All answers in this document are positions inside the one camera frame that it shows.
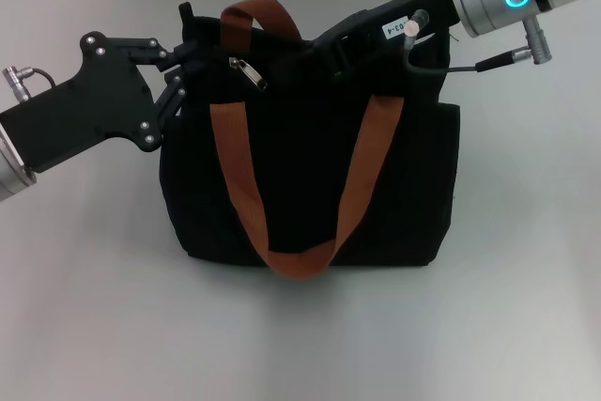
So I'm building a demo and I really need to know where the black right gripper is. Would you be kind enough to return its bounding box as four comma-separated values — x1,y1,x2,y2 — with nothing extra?
314,0,464,82

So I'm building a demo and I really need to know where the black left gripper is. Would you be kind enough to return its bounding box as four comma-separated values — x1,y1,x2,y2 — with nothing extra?
0,32,208,172

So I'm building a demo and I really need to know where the silver metal zipper pull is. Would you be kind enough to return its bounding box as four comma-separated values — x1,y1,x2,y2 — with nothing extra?
228,56,268,92

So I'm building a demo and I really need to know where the black food bag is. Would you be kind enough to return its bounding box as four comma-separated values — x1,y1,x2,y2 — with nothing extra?
158,0,461,283

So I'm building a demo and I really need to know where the right gripper cable with connectors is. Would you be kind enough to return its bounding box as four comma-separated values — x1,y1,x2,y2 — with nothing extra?
401,8,550,74

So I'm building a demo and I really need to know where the left gripper cable with connector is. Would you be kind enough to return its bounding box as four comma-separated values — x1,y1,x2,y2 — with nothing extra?
2,66,58,102

